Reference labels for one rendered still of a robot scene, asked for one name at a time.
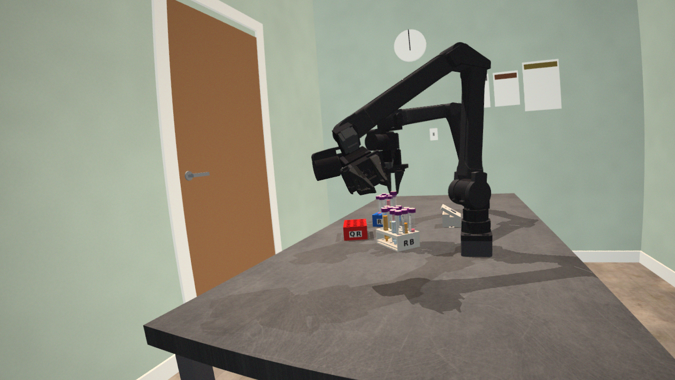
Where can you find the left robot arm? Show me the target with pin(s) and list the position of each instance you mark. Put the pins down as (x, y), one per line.
(473, 192)

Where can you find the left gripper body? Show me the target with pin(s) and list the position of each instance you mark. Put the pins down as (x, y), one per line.
(364, 164)

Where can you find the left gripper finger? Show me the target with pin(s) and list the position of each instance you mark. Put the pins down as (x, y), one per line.
(375, 161)
(360, 181)

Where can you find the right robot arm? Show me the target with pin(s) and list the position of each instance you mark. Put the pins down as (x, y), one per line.
(380, 139)

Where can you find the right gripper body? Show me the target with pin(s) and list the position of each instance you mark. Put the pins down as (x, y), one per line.
(398, 168)

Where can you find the red tube rack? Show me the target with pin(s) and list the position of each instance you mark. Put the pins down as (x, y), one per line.
(355, 229)

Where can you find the clear test tube with purple cap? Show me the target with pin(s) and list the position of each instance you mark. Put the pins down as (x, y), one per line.
(411, 212)
(398, 214)

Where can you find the blue test tube rack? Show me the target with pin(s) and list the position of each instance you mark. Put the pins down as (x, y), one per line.
(377, 220)

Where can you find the test tube with purple cap and amber liquid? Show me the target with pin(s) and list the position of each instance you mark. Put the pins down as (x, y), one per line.
(385, 221)

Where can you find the white test tube rack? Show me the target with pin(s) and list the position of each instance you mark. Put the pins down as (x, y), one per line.
(404, 241)

